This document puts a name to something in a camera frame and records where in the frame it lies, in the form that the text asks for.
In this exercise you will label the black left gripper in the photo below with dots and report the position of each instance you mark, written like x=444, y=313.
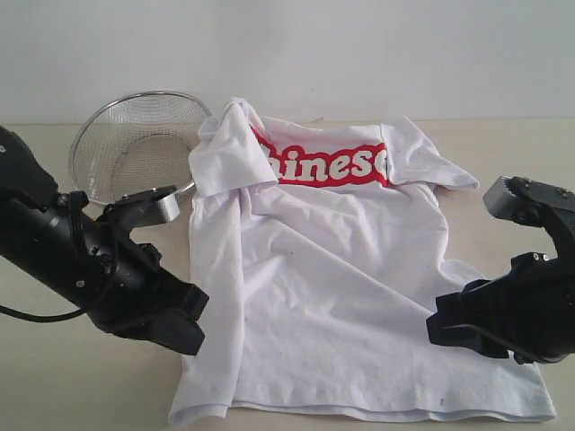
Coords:
x=127, y=275

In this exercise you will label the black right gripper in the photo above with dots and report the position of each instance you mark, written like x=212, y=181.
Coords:
x=529, y=311

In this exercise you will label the white t-shirt red print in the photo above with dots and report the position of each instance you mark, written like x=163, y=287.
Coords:
x=322, y=252

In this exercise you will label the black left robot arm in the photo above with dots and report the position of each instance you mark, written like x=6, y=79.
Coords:
x=34, y=235

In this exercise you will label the metal mesh basket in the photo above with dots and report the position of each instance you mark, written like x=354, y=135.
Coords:
x=138, y=142

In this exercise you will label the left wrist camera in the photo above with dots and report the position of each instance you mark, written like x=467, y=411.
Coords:
x=145, y=208

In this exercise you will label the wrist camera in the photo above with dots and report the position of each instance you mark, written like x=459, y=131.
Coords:
x=145, y=208
x=500, y=200

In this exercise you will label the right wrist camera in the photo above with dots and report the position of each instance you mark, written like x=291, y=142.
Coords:
x=500, y=200

